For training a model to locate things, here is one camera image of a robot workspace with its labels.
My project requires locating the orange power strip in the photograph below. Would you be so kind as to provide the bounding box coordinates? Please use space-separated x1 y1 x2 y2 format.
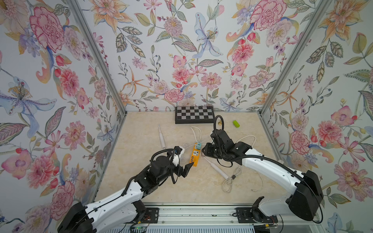
189 145 201 167

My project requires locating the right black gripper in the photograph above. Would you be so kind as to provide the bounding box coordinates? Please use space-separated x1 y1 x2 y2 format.
200 143 227 159

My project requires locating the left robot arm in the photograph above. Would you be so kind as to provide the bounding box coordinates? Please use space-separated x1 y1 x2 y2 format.
57 155 194 233

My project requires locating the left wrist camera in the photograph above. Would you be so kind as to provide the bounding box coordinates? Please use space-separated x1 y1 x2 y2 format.
173 146 185 166

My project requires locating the white power strip cord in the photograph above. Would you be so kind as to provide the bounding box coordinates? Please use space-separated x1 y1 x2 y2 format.
190 126 285 167

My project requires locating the black white chessboard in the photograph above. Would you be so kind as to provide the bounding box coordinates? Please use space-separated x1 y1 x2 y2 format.
175 106 215 124

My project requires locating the green plastic cap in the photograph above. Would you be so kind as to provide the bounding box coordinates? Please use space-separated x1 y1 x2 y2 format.
232 120 240 128

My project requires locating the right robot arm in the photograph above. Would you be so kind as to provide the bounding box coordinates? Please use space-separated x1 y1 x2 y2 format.
203 130 323 222

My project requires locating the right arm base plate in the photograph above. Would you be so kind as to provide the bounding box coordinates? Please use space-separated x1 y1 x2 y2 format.
232 207 278 224

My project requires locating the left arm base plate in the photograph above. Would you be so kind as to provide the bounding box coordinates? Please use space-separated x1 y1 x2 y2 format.
130 208 159 224

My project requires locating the white electric toothbrush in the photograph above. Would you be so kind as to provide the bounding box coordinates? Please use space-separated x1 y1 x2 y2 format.
204 157 229 180
158 125 166 149

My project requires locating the aluminium mounting rail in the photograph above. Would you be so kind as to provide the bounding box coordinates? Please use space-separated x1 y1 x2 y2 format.
71 202 321 226

